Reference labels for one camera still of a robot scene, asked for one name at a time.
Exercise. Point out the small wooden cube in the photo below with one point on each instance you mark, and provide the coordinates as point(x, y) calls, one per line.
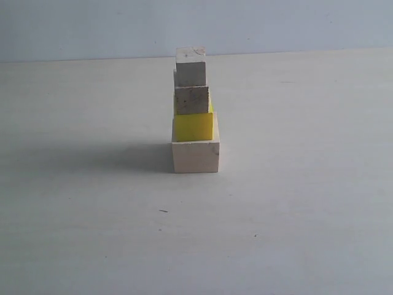
point(191, 66)

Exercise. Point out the medium wooden cube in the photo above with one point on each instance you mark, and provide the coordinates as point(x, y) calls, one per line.
point(191, 99)

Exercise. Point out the large wooden cube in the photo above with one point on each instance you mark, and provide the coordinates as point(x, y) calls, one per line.
point(197, 156)

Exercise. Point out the yellow cube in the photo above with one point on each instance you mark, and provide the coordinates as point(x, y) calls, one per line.
point(193, 127)

